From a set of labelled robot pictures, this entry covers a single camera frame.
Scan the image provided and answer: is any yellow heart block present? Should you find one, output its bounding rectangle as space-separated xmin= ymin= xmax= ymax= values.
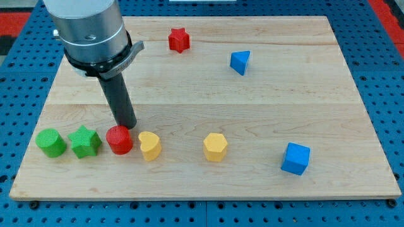
xmin=138 ymin=131 xmax=162 ymax=161

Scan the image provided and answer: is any yellow hexagon block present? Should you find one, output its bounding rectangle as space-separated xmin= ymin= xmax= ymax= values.
xmin=203 ymin=132 xmax=228 ymax=162

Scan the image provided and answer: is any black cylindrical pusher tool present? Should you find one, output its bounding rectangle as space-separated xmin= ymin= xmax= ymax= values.
xmin=98 ymin=73 xmax=137 ymax=129

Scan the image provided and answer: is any blue cube block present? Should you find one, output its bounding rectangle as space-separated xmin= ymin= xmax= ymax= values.
xmin=281 ymin=143 xmax=311 ymax=175

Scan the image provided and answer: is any red cylinder block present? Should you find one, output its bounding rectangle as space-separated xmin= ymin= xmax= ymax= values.
xmin=105 ymin=125 xmax=133 ymax=155

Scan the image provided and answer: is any green cylinder block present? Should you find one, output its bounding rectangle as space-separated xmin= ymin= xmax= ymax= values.
xmin=35 ymin=128 xmax=67 ymax=158

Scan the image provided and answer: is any red star block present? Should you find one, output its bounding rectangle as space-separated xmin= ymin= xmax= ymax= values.
xmin=168 ymin=28 xmax=191 ymax=54

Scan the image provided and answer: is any wooden board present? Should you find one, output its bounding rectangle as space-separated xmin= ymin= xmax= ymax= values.
xmin=9 ymin=16 xmax=401 ymax=201

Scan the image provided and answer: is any green star block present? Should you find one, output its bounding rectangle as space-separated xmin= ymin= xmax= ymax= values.
xmin=68 ymin=125 xmax=102 ymax=159

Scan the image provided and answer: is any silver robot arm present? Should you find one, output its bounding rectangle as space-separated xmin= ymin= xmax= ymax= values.
xmin=44 ymin=0 xmax=145 ymax=80

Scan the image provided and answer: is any blue triangle block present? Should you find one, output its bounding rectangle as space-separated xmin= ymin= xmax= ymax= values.
xmin=230 ymin=50 xmax=251 ymax=76

